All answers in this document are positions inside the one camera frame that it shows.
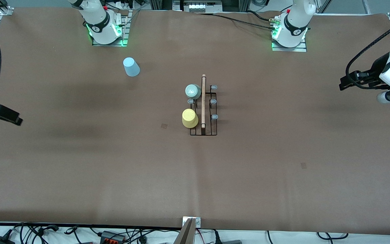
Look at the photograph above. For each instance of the pale green plastic cup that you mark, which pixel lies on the pale green plastic cup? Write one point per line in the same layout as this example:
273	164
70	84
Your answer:
193	91

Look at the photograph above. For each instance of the yellow plastic cup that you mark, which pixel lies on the yellow plastic cup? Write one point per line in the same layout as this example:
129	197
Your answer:
190	118

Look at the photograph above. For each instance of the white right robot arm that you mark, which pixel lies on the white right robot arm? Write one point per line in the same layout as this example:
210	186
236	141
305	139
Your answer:
100	20

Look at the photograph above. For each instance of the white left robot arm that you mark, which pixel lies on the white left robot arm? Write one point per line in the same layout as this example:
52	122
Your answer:
296	20

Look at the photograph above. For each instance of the light blue plastic cup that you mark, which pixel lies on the light blue plastic cup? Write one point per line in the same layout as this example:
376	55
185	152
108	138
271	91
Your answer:
131	67

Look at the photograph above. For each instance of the black power adapter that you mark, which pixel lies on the black power adapter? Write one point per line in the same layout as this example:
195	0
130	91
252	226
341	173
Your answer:
0	240

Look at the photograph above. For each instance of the white power strip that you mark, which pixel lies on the white power strip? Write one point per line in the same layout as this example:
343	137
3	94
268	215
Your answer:
122	5

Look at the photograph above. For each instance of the black orange connector block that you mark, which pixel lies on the black orange connector block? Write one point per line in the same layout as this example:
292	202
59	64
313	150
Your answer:
112	236

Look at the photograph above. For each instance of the grey electrical unit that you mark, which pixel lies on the grey electrical unit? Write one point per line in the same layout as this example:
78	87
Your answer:
198	6

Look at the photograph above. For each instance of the black power plug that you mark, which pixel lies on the black power plug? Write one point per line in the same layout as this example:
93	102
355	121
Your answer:
217	237

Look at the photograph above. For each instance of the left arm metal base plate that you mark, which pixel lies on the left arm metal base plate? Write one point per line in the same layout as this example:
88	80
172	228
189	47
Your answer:
289	49

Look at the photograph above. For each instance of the aluminium corner bracket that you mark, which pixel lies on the aluminium corner bracket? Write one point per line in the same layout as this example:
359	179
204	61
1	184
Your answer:
5	11

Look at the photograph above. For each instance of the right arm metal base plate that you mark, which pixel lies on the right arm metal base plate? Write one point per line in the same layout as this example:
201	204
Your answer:
124	27

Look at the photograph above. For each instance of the small metal camera bracket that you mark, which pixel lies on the small metal camera bracket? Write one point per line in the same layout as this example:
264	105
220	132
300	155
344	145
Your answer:
198	222

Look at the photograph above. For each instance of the brown camera mount bar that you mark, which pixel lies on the brown camera mount bar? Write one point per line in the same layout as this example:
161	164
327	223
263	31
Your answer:
186	235

